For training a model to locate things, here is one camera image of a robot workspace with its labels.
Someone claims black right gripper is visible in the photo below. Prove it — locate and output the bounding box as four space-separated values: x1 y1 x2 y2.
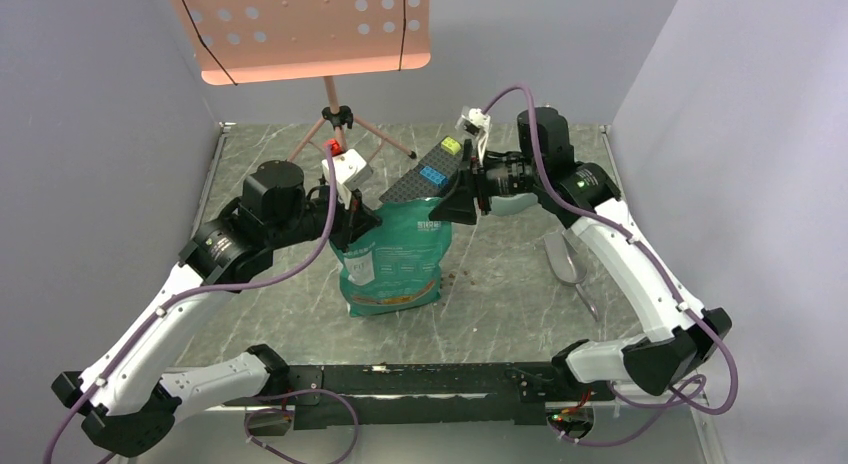
427 139 543 226

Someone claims green pet food bag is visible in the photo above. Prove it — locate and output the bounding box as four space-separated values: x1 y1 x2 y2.
331 197 452 317

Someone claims metal food scoop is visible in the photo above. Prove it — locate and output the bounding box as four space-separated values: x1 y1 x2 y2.
543 232 599 321

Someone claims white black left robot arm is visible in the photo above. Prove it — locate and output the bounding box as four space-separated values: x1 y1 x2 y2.
52 151 380 457

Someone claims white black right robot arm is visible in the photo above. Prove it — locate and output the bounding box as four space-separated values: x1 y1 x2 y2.
429 107 732 400

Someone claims teal double pet bowl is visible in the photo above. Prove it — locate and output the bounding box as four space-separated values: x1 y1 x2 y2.
490 193 538 217

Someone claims blue toy brick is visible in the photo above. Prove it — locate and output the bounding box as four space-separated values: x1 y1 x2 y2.
419 166 449 189

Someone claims yellow toy brick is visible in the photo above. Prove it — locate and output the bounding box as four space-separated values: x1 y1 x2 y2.
440 136 463 155

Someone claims dark grey brick baseplate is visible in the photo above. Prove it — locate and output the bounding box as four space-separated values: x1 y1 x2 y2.
379 136 463 203

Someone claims spilled kibble on table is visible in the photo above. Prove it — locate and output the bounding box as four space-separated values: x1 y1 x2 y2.
440 269 485 293

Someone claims pink music stand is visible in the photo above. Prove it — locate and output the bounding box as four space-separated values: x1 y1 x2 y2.
168 0 431 159

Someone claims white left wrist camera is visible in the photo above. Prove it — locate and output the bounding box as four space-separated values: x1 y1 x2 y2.
322 139 373 210

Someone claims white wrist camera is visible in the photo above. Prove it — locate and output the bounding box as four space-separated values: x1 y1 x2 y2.
322 139 373 210
456 106 491 160

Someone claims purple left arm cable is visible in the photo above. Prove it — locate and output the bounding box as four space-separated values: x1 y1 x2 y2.
42 146 339 464

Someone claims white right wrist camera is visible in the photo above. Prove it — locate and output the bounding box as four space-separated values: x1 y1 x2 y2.
456 106 491 160

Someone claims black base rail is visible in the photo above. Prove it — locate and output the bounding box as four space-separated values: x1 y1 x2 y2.
221 361 617 430

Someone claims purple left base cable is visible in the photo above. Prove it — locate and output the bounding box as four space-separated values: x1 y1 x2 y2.
243 389 360 464

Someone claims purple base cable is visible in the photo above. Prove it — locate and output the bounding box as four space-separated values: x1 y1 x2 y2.
243 389 360 464
553 373 708 448

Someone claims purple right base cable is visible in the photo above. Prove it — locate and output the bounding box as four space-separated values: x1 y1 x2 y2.
553 373 708 448

